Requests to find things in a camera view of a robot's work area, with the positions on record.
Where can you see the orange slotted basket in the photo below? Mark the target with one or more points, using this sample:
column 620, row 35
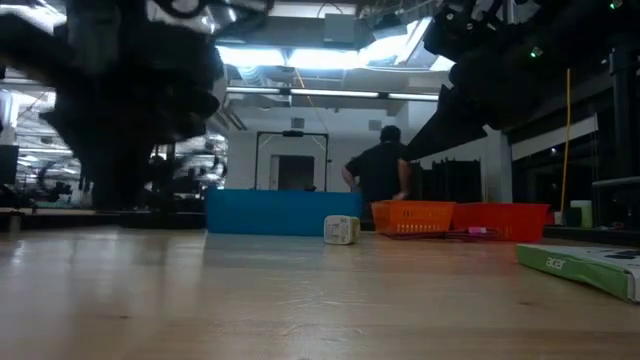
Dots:
column 415, row 216

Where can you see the green white container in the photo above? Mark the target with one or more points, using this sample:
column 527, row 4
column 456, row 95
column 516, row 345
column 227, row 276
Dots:
column 582, row 212

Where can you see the dark background monitor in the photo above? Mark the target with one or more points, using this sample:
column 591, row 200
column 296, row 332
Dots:
column 7, row 165

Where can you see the blue plastic bin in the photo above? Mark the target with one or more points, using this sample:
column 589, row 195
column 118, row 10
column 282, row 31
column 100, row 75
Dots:
column 280, row 212

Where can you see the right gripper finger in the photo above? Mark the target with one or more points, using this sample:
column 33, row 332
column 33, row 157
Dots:
column 450, row 130

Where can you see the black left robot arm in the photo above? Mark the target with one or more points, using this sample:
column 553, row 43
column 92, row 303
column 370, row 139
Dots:
column 30, row 45

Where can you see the black background stand frame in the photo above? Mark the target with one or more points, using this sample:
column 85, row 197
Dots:
column 256, row 160

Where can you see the person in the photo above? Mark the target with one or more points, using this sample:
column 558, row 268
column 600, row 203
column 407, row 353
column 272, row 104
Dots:
column 380, row 170

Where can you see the red slotted basket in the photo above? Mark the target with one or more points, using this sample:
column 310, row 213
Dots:
column 505, row 220

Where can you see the ceiling light bar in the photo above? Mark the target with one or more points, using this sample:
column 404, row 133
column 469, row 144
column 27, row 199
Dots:
column 330, row 93

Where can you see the green white Acer box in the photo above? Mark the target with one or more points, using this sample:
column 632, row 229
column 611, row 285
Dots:
column 575, row 270

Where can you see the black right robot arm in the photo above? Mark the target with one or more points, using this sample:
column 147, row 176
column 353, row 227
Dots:
column 575, row 50

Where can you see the green white USB charger cube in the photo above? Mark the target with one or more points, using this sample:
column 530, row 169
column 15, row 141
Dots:
column 340, row 230

